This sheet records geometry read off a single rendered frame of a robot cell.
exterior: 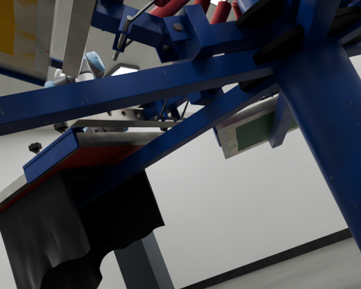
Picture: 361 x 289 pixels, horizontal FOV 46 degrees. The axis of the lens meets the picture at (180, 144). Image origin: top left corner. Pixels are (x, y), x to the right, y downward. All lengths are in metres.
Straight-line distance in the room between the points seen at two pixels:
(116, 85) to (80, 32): 0.23
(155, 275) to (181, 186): 3.97
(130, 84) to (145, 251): 1.47
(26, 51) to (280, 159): 4.50
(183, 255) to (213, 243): 0.57
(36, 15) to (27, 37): 0.10
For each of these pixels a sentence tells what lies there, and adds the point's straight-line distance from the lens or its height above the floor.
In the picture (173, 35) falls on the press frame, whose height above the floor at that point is 0.99.
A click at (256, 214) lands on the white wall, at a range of 5.65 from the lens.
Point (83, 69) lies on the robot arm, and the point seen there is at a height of 1.35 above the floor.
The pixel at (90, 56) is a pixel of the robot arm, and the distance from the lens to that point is 2.30.
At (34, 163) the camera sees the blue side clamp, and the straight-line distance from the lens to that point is 1.55.
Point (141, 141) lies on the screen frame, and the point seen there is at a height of 0.95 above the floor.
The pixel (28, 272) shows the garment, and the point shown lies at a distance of 1.83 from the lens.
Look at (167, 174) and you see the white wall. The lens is 6.35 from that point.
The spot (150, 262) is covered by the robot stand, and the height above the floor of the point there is 0.54.
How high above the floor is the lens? 0.51
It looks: 14 degrees up
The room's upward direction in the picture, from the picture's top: 23 degrees counter-clockwise
